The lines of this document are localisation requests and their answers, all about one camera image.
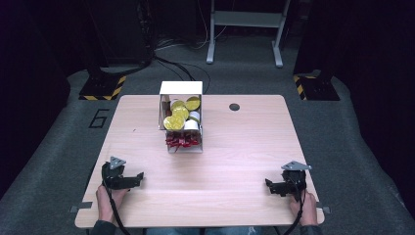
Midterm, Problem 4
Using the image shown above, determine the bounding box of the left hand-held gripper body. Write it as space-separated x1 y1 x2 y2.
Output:
101 156 127 190

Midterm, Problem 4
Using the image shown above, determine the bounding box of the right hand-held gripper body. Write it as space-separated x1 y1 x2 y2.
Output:
280 160 313 201

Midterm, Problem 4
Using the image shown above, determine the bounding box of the person's left hand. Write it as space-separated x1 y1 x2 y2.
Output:
95 184 129 225

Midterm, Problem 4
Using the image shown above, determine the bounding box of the person's right hand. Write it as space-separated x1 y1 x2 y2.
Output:
289 191 319 227

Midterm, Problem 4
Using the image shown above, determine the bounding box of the grey table clamp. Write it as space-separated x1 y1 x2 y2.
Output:
69 201 94 213
315 201 332 214

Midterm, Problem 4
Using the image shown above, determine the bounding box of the black striped stand base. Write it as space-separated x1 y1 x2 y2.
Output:
292 73 341 102
78 74 127 102

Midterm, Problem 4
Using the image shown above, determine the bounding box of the white open box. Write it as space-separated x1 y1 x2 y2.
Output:
158 80 205 154

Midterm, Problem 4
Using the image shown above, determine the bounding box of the white metal stand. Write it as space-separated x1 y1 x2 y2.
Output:
206 0 292 69

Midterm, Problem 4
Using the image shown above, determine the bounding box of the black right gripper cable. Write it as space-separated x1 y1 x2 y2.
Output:
282 182 307 235

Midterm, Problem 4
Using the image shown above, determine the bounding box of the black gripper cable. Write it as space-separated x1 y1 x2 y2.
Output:
103 182 132 235
282 182 307 235

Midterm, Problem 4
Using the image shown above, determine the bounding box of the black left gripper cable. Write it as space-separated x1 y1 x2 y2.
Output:
103 182 132 235

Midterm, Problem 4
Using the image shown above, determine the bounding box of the bundle of floor cables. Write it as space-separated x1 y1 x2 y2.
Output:
153 38 212 94

